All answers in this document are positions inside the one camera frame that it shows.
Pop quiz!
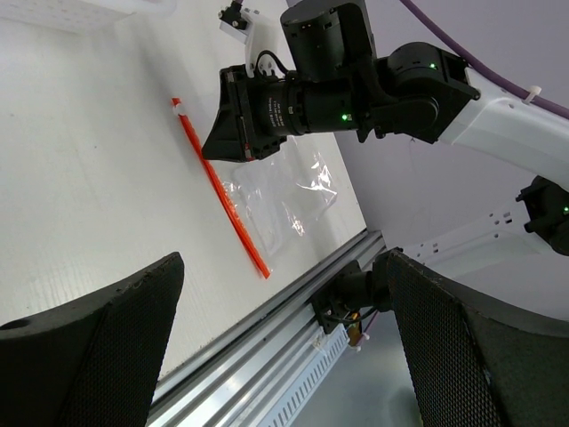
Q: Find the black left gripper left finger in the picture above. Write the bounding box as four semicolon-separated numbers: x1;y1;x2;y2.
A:
1;252;184;426

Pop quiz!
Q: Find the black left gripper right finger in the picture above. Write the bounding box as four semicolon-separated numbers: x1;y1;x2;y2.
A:
387;251;568;426

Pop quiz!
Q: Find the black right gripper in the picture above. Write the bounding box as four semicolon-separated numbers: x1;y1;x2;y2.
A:
202;1;378;162

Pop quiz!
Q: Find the clear zip bag red zipper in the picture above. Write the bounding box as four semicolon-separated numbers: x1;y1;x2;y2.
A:
172;98;338;278

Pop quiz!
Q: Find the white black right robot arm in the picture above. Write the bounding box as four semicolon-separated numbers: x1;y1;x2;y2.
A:
202;1;568;255

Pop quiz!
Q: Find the white perforated plastic basket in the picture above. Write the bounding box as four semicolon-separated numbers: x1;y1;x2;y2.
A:
0;0;174;40

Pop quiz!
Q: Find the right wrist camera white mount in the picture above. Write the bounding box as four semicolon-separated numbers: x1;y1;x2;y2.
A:
218;1;285;78

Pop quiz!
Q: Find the aluminium front rail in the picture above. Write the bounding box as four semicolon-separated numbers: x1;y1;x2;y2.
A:
148;230;385;426

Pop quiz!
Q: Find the white slotted cable duct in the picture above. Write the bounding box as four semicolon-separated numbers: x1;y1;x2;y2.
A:
217;324;352;427

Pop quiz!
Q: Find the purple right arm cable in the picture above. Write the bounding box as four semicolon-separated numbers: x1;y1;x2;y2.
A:
397;0;569;119

